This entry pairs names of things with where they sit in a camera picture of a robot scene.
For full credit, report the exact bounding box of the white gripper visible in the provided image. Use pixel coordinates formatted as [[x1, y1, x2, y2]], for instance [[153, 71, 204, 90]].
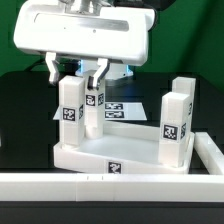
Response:
[[14, 0, 156, 90]]

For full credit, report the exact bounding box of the white desk top tray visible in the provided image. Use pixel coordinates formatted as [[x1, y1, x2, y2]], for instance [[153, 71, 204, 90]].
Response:
[[54, 121, 194, 174]]

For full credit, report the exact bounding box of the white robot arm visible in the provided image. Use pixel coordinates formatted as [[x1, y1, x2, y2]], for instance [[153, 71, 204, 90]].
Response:
[[13, 0, 176, 90]]

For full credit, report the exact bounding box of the sheet of fiducial tags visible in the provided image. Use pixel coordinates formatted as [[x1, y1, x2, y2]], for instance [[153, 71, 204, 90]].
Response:
[[53, 102, 146, 122]]

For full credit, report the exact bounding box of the white L-shaped fence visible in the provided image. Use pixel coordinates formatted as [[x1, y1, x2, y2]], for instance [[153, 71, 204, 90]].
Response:
[[0, 131, 224, 203]]

